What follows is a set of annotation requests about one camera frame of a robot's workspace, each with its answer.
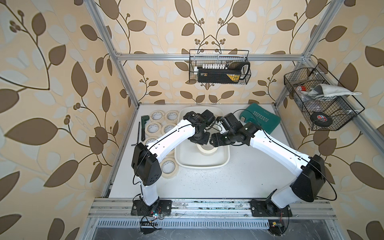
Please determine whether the masking tape roll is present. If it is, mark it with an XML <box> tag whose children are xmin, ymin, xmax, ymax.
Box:
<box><xmin>145</xmin><ymin>137</ymin><xmax>158</xmax><ymax>145</ymax></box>
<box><xmin>150</xmin><ymin>110</ymin><xmax>165</xmax><ymax>123</ymax></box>
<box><xmin>197</xmin><ymin>145</ymin><xmax>218</xmax><ymax>156</ymax></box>
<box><xmin>161</xmin><ymin>123</ymin><xmax>176</xmax><ymax>135</ymax></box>
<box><xmin>165</xmin><ymin>110</ymin><xmax>179</xmax><ymax>124</ymax></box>
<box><xmin>160</xmin><ymin>158</ymin><xmax>179</xmax><ymax>179</ymax></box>
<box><xmin>145</xmin><ymin>122</ymin><xmax>162</xmax><ymax>137</ymax></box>

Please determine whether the white plastic storage tray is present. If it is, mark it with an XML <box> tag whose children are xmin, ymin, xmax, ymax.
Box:
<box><xmin>175</xmin><ymin>106</ymin><xmax>230</xmax><ymax>169</ymax></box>

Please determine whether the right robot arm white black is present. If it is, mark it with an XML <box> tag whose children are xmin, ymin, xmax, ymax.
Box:
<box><xmin>210</xmin><ymin>113</ymin><xmax>326</xmax><ymax>209</ymax></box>

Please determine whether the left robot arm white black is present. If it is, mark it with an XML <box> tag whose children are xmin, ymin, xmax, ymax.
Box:
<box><xmin>132</xmin><ymin>110</ymin><xmax>215</xmax><ymax>207</ymax></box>

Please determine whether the black yellow box in basket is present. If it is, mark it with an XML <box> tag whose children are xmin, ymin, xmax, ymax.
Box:
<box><xmin>197</xmin><ymin>69</ymin><xmax>252</xmax><ymax>85</ymax></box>

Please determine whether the black tape roll red label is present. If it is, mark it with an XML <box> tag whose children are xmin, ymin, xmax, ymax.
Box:
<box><xmin>310</xmin><ymin>112</ymin><xmax>333</xmax><ymax>128</ymax></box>

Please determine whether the green plastic tool case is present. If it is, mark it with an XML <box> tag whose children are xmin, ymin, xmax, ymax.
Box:
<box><xmin>240</xmin><ymin>103</ymin><xmax>281</xmax><ymax>134</ymax></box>

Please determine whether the green pipe wrench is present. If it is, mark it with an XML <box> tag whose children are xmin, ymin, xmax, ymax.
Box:
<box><xmin>141</xmin><ymin>115</ymin><xmax>150</xmax><ymax>142</ymax></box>

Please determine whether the black pen tool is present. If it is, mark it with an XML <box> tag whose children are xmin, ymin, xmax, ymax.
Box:
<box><xmin>131</xmin><ymin>121</ymin><xmax>141</xmax><ymax>147</ymax></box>

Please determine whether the grey folded cloth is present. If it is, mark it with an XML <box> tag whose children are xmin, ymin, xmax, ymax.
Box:
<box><xmin>304</xmin><ymin>84</ymin><xmax>362</xmax><ymax>99</ymax></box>

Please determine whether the black wire basket back wall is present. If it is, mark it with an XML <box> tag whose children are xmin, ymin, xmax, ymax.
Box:
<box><xmin>188</xmin><ymin>49</ymin><xmax>251</xmax><ymax>84</ymax></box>

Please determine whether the black wire basket wall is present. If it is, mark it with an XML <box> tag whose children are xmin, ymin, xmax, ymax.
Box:
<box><xmin>284</xmin><ymin>63</ymin><xmax>365</xmax><ymax>131</ymax></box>
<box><xmin>188</xmin><ymin>49</ymin><xmax>251</xmax><ymax>84</ymax></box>

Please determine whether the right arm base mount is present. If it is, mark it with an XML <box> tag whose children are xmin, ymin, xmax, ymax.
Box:
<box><xmin>249</xmin><ymin>199</ymin><xmax>293</xmax><ymax>218</ymax></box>

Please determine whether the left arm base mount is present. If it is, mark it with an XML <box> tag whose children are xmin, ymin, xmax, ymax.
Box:
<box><xmin>131</xmin><ymin>197</ymin><xmax>173</xmax><ymax>217</ymax></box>

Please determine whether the black wire basket right wall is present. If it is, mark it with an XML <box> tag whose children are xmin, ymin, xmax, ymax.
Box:
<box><xmin>284</xmin><ymin>63</ymin><xmax>365</xmax><ymax>131</ymax></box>

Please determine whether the aluminium front rail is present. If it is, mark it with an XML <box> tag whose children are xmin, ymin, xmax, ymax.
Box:
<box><xmin>88</xmin><ymin>198</ymin><xmax>337</xmax><ymax>220</ymax></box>

